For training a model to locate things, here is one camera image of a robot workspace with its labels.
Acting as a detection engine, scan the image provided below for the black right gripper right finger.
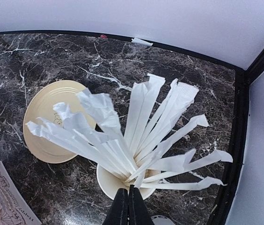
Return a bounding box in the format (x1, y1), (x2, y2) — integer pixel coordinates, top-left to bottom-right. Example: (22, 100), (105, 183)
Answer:
(129, 186), (154, 225)

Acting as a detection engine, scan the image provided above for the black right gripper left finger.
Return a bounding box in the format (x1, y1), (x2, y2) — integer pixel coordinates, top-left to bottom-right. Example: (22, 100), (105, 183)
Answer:
(103, 188), (128, 225)

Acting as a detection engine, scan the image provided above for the white paper scrap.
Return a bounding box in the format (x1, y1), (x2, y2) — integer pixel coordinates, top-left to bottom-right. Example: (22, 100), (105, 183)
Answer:
(131, 37), (153, 46)

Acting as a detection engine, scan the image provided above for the stack of white paper cups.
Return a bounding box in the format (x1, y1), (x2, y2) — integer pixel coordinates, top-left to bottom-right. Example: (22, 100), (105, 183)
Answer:
(151, 215), (175, 225)

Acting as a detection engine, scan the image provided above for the cream bear paper bag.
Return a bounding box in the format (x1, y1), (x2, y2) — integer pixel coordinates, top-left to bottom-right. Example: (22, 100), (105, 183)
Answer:
(0, 161), (42, 225)

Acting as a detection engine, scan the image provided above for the white wrapped straws bundle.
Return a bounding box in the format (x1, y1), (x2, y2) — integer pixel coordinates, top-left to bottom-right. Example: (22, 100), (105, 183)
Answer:
(26, 73), (234, 191)

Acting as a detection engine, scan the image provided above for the paper cup holding straws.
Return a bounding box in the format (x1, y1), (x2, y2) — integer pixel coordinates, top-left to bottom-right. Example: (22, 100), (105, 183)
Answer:
(96, 165), (161, 200)

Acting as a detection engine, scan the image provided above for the beige round plate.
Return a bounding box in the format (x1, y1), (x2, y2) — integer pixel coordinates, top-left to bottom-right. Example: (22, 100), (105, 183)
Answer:
(23, 80), (97, 164)

